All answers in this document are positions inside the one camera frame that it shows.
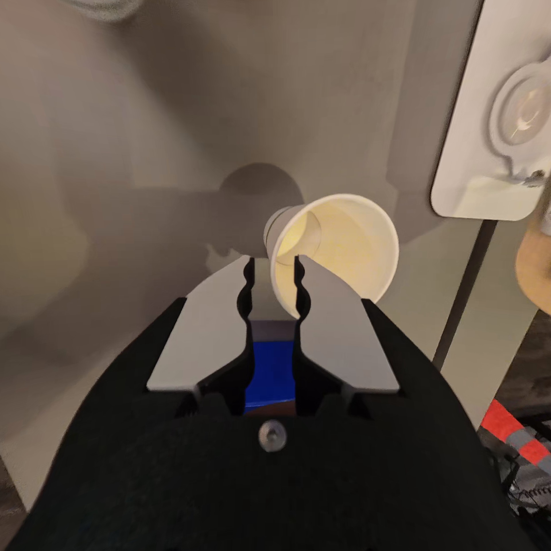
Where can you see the green-banded white paper cup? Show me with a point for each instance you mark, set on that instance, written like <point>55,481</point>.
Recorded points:
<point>353,241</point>

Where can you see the orange traffic cone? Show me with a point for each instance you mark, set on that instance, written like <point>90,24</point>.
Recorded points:
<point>499,419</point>

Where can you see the blue plastic bin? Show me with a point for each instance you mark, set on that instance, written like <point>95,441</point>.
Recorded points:
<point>271,370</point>

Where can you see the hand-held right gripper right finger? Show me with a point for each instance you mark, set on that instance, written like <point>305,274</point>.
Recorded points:
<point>348,344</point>

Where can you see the white document stand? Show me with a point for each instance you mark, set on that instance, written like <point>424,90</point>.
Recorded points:
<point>465,129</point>

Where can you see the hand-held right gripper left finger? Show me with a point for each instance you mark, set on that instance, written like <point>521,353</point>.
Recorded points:
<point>202,344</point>

